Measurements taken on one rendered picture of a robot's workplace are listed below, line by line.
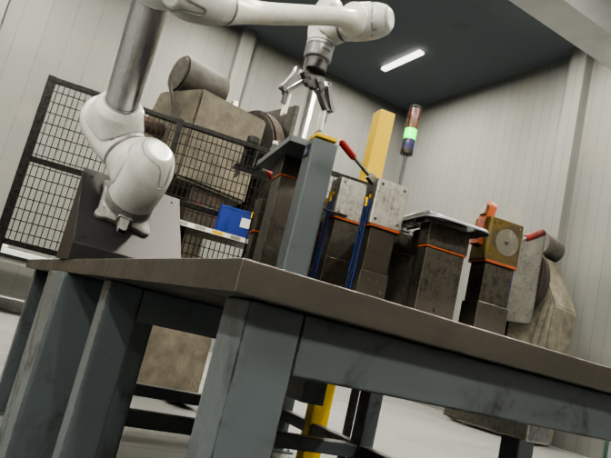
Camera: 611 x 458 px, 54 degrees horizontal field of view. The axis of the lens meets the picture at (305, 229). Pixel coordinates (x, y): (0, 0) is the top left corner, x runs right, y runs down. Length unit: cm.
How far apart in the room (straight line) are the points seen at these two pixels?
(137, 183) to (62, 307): 42
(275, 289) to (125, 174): 126
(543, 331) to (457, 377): 792
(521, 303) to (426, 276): 718
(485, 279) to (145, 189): 102
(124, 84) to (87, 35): 1022
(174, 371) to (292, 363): 377
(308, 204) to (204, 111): 314
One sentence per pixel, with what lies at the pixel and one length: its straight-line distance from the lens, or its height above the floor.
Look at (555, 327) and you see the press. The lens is 893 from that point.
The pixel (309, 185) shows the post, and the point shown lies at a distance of 155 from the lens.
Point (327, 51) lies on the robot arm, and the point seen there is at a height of 151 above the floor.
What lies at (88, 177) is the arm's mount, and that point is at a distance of 211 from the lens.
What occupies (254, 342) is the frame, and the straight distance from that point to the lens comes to 73.
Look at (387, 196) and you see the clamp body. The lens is 152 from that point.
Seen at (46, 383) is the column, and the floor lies 35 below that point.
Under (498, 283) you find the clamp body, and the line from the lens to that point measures 168.
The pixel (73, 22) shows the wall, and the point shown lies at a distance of 1212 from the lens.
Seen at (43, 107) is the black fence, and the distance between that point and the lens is 310.
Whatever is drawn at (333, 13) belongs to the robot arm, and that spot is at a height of 153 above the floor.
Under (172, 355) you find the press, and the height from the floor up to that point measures 31.
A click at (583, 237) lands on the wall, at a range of 1023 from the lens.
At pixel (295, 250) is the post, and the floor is 84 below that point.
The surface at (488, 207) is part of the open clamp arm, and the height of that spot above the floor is 109.
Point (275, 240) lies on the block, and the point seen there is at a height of 89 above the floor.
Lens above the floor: 63
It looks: 10 degrees up
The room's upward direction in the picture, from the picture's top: 13 degrees clockwise
